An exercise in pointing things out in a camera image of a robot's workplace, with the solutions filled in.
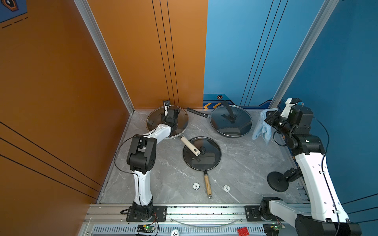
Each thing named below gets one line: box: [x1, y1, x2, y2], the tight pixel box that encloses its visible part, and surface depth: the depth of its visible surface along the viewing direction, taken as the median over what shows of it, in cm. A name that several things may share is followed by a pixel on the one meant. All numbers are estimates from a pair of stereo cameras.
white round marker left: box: [192, 182, 200, 190], surface depth 84 cm
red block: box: [237, 226, 250, 236], surface depth 69 cm
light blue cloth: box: [251, 107, 279, 147], surface depth 67 cm
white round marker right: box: [222, 184, 231, 193], surface depth 83 cm
